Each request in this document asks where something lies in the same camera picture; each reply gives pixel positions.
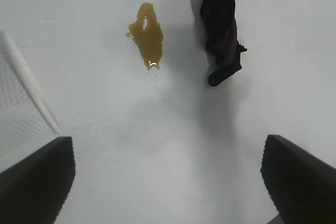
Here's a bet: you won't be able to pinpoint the white Coffee Star paper cup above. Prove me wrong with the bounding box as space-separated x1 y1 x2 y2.
0 30 63 175

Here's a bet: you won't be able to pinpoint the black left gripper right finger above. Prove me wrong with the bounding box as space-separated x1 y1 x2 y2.
260 134 336 224

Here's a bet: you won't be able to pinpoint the brown liquid spill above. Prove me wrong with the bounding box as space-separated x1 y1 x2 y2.
125 2 165 71

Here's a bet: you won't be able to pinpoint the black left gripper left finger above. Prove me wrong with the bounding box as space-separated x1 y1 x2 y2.
0 136 76 224

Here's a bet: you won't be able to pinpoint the black and purple cloth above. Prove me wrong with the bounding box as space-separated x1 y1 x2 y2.
199 0 248 87

